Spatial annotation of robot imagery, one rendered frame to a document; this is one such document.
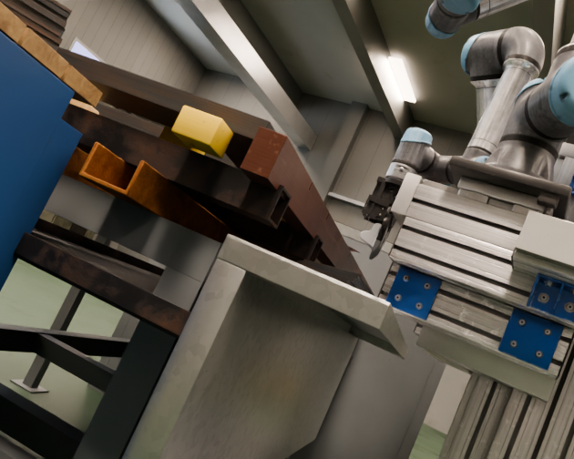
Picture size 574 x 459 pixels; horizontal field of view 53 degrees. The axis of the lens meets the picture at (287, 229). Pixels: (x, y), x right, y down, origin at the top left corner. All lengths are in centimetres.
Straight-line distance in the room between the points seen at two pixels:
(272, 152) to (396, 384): 165
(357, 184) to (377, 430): 822
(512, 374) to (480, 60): 91
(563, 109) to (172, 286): 74
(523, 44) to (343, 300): 118
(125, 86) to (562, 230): 72
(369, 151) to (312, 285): 986
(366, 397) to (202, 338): 167
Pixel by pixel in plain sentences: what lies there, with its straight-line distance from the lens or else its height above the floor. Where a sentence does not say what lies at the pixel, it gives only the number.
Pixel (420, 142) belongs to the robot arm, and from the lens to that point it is 154.
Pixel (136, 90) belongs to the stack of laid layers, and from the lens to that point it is 87.
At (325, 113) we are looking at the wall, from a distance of 1109.
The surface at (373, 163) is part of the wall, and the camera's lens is 1035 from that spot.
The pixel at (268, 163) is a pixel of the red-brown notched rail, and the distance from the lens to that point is 72.
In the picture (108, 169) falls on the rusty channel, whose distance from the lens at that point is 83.
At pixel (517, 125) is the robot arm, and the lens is 126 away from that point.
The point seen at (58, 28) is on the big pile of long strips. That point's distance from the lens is 78.
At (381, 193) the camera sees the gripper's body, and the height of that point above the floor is 101.
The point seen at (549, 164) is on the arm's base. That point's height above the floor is 110.
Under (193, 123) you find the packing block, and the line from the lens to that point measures 76.
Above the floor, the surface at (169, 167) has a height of 74.
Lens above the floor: 62
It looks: 8 degrees up
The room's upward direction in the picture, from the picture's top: 25 degrees clockwise
